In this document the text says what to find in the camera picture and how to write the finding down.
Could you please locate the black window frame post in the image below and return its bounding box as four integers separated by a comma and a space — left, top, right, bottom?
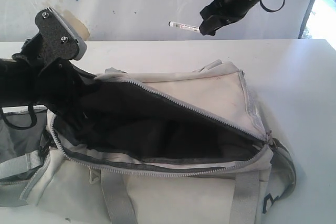
298, 0, 315, 39

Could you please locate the white grey duffel bag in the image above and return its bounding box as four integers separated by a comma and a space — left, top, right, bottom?
1, 61, 297, 223

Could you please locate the white marker black cap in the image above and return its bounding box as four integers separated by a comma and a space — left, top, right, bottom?
169, 21, 200, 33

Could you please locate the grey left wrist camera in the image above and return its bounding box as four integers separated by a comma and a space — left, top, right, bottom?
33, 7, 87, 67

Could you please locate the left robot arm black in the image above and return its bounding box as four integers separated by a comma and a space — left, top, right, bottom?
1, 36, 100, 136

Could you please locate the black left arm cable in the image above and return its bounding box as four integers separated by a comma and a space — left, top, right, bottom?
0, 103, 40, 130

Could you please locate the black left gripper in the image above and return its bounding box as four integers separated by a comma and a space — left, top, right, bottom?
12, 38, 102, 140

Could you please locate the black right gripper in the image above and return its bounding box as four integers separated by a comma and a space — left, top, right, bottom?
199, 0, 259, 36

